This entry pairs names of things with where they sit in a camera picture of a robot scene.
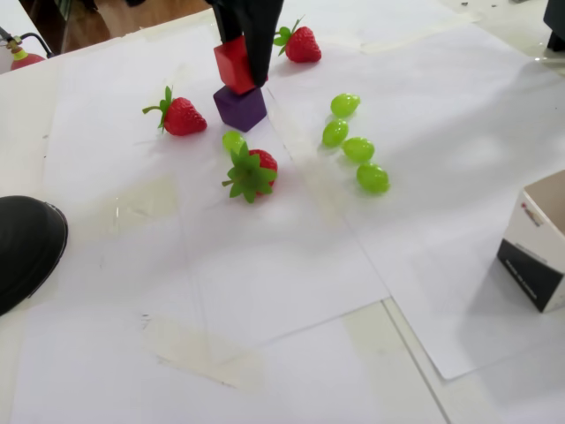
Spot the black round object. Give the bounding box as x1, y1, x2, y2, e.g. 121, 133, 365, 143
0, 195, 70, 317

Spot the red plastic strawberry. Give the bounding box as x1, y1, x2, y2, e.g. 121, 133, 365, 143
141, 85, 208, 137
221, 141, 279, 205
272, 16, 322, 64

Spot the green plastic grape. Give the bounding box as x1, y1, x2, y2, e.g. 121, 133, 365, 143
222, 130, 246, 155
356, 162, 391, 194
330, 92, 363, 118
342, 136, 376, 163
320, 117, 350, 148

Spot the purple cube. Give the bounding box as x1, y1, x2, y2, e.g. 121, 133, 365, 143
213, 85, 269, 133

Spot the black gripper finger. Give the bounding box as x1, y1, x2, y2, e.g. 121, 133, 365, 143
240, 0, 286, 88
209, 0, 245, 45

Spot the red cube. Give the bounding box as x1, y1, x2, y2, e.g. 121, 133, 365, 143
213, 34, 266, 96

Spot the red fire extinguisher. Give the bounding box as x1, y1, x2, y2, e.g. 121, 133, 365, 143
0, 26, 57, 74

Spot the white and black carton box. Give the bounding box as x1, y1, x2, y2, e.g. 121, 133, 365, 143
494, 170, 565, 314

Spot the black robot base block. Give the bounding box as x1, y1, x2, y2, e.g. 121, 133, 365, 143
542, 0, 565, 50

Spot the white paper sheet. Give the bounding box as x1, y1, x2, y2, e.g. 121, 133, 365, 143
165, 48, 392, 366
240, 0, 565, 382

